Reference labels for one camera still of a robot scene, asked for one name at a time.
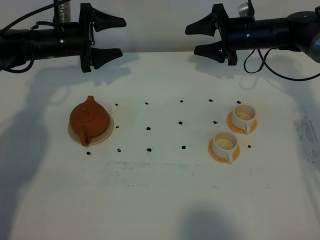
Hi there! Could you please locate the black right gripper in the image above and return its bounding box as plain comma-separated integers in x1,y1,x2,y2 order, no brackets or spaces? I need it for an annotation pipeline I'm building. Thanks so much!
185,3,254,66

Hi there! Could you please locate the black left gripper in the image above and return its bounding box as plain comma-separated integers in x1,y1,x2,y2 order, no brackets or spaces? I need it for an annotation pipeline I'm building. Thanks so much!
60,3,127,73

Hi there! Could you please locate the brown clay teapot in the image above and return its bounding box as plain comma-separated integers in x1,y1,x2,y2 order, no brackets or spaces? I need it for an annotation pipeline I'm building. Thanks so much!
69,95,112,147

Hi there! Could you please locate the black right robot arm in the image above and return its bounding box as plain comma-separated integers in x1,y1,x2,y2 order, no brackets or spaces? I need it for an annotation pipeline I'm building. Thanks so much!
185,0,320,66

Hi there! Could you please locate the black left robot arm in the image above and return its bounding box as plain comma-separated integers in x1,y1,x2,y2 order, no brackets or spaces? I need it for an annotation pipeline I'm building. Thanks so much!
0,0,127,74

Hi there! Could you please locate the beige round teapot coaster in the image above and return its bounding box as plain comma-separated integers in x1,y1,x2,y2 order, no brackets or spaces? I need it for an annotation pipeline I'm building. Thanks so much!
67,116,114,147

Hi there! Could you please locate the rear white teacup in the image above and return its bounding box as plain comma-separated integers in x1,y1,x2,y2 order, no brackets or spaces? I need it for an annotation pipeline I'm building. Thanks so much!
230,103,257,135

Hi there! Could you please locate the white teacup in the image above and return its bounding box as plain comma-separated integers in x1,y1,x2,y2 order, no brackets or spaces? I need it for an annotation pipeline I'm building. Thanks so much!
230,103,257,135
211,130,238,165

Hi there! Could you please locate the rear orange saucer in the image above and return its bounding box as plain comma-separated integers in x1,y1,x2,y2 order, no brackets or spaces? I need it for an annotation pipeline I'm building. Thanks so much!
226,112,258,135

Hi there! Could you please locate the orange saucer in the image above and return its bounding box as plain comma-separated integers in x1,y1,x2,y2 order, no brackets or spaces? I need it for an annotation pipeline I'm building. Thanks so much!
208,139,241,164
226,112,258,135

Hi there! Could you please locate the front white teacup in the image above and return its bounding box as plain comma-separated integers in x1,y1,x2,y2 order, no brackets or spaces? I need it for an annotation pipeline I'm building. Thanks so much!
211,130,238,165

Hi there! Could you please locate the front orange saucer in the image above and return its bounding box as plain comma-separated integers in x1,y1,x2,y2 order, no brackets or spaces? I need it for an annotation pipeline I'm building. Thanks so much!
208,139,241,164

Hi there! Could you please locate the thin black right cable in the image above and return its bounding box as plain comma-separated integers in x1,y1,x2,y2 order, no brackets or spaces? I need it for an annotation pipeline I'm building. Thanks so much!
243,47,320,82

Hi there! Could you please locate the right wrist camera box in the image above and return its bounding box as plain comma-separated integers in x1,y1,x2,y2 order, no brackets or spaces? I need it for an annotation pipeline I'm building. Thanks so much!
237,0,255,18

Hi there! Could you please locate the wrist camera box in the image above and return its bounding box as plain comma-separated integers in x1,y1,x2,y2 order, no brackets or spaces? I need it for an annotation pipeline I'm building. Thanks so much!
53,1,71,24
237,0,255,18

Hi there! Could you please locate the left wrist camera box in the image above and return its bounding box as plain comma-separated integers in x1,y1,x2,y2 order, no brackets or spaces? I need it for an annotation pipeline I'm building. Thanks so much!
53,1,71,24

